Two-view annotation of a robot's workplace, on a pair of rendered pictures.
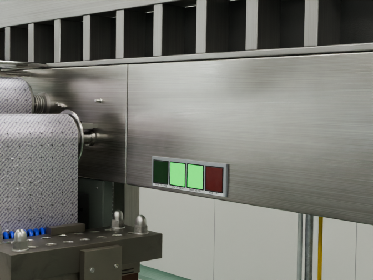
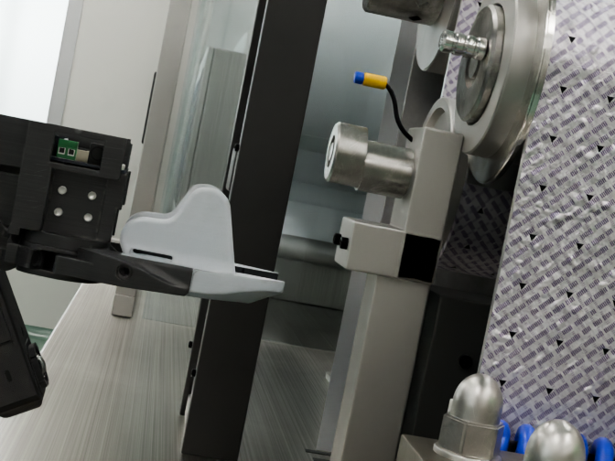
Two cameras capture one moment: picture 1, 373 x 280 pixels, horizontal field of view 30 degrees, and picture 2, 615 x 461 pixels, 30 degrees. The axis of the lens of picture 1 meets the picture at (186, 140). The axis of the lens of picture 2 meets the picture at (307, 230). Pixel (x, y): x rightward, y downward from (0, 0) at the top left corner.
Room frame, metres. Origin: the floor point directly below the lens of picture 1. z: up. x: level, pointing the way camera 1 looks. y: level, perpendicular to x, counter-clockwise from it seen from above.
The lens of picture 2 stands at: (0.96, 0.17, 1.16)
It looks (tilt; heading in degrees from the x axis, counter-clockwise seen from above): 3 degrees down; 34
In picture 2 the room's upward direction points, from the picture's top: 11 degrees clockwise
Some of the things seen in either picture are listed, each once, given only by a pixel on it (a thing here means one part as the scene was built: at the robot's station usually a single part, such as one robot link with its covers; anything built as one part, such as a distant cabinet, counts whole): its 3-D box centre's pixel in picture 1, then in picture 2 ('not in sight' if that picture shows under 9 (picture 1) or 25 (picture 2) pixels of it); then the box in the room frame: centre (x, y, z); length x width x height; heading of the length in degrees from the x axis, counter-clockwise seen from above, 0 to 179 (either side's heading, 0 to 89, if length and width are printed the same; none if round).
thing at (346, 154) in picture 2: not in sight; (345, 154); (1.60, 0.58, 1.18); 0.04 x 0.02 x 0.04; 41
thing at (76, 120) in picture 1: (67, 138); not in sight; (1.79, 0.31, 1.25); 0.15 x 0.01 x 0.15; 41
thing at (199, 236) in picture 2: not in sight; (205, 241); (1.45, 0.56, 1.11); 0.09 x 0.03 x 0.06; 122
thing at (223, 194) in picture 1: (187, 175); not in sight; (1.55, 0.00, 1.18); 0.25 x 0.01 x 0.07; 41
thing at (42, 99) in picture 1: (33, 104); not in sight; (2.01, 0.44, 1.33); 0.07 x 0.07 x 0.07; 41
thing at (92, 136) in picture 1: (80, 138); not in sight; (1.82, 0.28, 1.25); 0.07 x 0.04 x 0.04; 131
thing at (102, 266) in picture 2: not in sight; (113, 265); (1.42, 0.60, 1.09); 0.09 x 0.05 x 0.02; 122
